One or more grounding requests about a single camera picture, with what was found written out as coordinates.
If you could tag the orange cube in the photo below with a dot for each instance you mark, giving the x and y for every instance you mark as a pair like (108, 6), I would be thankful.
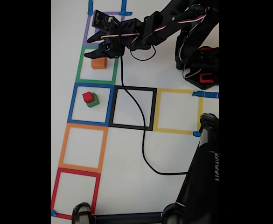
(99, 64)

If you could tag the small red cube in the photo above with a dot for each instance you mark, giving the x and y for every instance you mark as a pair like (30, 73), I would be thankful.
(87, 96)

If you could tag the green cube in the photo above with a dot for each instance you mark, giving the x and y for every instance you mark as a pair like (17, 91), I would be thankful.
(93, 102)

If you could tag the blue tape strip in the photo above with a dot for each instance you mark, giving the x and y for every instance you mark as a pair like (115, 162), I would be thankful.
(53, 212)
(124, 7)
(90, 5)
(208, 95)
(196, 134)

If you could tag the red table clamp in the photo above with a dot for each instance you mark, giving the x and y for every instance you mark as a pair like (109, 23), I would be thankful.
(206, 80)

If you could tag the purple square frame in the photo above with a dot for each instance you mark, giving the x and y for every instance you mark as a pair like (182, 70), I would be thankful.
(85, 30)

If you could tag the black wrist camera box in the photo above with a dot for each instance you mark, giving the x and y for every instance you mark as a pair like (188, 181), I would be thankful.
(103, 21)

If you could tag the green square frame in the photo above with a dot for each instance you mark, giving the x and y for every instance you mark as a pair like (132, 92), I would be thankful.
(78, 67)

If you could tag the blue square frame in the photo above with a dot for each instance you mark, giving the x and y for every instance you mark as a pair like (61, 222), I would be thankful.
(87, 122)

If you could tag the black square frame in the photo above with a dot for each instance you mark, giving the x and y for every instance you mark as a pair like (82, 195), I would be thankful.
(122, 126)

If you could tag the yellow square frame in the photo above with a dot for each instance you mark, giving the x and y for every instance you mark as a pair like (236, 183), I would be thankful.
(173, 131)

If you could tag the orange square frame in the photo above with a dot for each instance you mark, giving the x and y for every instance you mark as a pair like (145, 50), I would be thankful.
(62, 149)

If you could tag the red square frame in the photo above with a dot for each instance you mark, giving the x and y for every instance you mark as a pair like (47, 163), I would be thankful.
(54, 191)

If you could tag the black camera tripod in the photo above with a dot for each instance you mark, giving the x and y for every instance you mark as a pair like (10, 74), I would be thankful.
(197, 186)

